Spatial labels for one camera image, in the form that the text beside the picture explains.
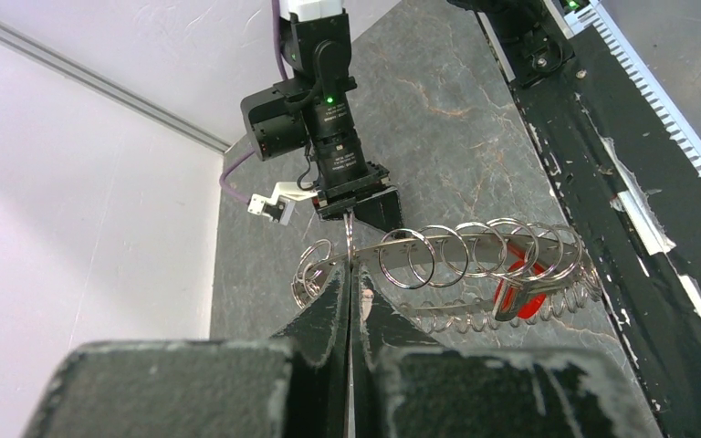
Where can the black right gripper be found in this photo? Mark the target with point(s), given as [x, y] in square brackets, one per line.
[370, 196]

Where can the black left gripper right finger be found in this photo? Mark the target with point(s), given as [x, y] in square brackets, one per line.
[408, 384]

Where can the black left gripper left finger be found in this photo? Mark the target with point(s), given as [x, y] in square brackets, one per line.
[293, 383]

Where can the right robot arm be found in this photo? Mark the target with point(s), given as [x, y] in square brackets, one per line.
[308, 109]

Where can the red plastic tag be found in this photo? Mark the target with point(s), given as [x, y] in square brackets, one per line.
[512, 298]

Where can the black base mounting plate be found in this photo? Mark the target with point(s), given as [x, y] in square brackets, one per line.
[635, 199]

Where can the white toothed cable duct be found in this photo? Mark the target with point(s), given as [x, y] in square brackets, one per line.
[681, 132]

